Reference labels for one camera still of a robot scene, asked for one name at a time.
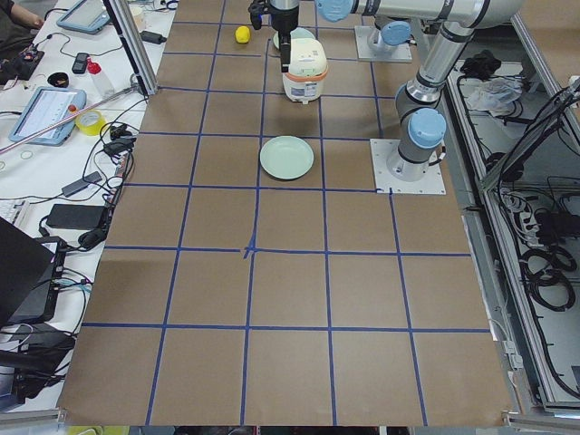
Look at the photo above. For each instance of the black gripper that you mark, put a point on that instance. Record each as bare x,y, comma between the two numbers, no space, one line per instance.
285,23

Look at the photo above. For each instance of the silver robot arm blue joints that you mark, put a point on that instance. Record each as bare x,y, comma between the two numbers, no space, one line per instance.
422,126

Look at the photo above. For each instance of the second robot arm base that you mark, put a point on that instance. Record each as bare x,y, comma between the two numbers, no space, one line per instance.
389,35

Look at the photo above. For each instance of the light green plate behind cooker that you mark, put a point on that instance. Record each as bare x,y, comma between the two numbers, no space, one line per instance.
297,33

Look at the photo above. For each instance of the white rice cooker orange band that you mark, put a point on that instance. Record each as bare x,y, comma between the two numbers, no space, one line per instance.
304,81

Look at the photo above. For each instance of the yellow lemon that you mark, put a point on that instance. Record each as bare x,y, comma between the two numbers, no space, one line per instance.
242,34

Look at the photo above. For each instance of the light green plate front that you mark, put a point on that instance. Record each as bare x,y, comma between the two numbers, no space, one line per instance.
286,157

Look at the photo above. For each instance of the clear bottle red cap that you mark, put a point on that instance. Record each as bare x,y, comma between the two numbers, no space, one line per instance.
99,78

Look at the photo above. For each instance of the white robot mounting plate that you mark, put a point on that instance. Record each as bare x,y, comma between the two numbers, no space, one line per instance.
394,175

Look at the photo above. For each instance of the blue teach pendant far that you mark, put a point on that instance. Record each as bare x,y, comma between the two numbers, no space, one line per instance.
86,16

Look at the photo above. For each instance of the blue teach pendant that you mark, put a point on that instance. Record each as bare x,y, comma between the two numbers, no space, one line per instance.
86,16
48,106

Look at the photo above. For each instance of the black phone device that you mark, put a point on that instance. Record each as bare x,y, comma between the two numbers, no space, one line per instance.
80,63

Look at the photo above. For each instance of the yellow tape roll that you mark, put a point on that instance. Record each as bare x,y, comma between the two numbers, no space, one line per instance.
90,123

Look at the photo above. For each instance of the crumpled white cloth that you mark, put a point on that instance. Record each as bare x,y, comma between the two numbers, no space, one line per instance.
496,96

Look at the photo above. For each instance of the black round bowl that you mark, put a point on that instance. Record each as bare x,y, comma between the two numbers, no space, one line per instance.
58,79

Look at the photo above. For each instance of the blue teach pendant near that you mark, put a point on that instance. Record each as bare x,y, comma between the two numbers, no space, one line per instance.
48,106

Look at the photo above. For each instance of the black laptop computer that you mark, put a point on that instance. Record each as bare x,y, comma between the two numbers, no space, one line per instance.
30,270

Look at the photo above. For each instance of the aluminium frame post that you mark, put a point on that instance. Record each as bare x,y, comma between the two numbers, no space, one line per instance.
121,17

